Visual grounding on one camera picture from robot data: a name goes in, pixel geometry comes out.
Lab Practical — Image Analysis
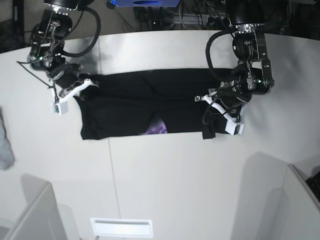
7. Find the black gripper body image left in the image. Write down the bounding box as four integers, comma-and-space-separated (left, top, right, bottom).
47, 63, 83, 89

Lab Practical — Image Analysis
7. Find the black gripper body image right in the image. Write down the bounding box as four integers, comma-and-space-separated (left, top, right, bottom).
216, 80, 252, 110

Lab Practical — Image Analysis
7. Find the black T-shirt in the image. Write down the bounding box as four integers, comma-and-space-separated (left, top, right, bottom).
75, 68, 227, 140

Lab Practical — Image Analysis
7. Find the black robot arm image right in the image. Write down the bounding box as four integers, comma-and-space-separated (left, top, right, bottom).
205, 0, 275, 112

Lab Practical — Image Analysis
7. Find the blue box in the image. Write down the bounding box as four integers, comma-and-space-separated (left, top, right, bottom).
111, 0, 180, 8

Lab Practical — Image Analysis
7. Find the grey cloth at left edge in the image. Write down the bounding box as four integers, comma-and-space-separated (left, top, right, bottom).
0, 108, 15, 171

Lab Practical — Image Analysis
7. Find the black keyboard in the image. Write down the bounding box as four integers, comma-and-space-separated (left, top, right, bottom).
306, 172, 320, 201

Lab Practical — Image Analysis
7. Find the white partition panel left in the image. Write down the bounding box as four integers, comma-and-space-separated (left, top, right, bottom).
0, 174, 81, 240

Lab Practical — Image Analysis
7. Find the white partition panel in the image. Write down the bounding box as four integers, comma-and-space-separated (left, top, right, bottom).
0, 174, 81, 240
259, 163, 320, 240

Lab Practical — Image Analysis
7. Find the white partition panel right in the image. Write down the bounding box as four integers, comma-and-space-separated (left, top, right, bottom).
259, 163, 320, 240

